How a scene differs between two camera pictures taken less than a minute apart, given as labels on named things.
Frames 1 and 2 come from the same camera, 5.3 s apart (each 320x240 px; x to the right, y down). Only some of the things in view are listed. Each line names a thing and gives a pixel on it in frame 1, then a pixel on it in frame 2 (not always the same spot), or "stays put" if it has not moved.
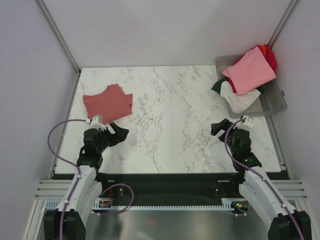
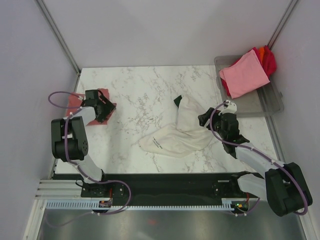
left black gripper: (119, 136) -> (109, 106)
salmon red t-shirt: (112, 103) -> (75, 101)
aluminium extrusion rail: (52, 189) stays put
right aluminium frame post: (280, 24) stays put
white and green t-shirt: (225, 87) -> (188, 134)
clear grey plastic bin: (272, 99) stays put
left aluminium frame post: (53, 25) stays put
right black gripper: (224, 125) -> (203, 118)
